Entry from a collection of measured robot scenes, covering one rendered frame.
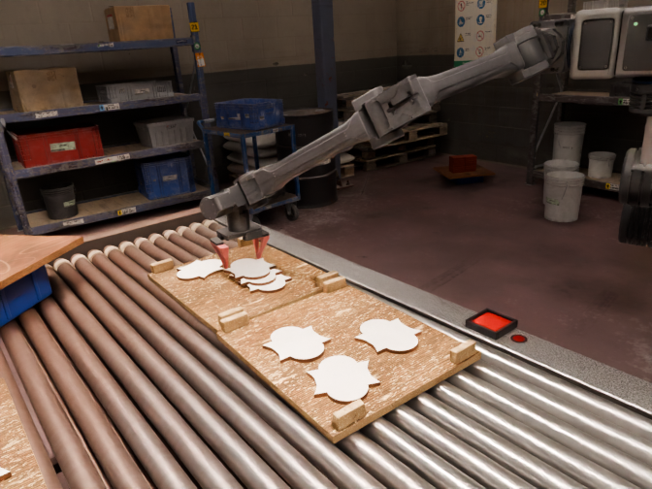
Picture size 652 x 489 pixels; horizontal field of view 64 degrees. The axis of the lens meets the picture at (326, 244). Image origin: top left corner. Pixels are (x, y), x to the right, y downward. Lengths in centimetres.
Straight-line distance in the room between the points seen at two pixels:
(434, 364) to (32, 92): 457
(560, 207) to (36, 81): 444
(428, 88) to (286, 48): 569
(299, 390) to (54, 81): 452
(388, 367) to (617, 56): 89
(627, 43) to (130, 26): 445
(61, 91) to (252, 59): 225
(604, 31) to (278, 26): 549
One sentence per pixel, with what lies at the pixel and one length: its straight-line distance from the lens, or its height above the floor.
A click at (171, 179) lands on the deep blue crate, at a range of 549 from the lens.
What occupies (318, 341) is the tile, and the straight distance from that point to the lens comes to 105.
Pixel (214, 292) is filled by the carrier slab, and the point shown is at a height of 94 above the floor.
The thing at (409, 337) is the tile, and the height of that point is 94.
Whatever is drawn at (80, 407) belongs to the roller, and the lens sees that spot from 106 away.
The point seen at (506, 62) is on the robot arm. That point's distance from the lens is 124.
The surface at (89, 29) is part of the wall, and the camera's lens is 588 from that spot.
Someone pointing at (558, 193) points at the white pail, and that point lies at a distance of 466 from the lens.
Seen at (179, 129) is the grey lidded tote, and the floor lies 78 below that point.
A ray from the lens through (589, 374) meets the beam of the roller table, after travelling 107.
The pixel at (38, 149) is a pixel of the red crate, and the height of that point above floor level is 78.
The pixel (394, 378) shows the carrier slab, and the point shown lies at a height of 94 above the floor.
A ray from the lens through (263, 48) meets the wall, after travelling 655.
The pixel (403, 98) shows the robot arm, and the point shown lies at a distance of 105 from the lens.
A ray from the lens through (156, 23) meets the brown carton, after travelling 537.
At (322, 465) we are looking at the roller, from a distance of 85.
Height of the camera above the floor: 149
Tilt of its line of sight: 21 degrees down
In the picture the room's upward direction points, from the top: 4 degrees counter-clockwise
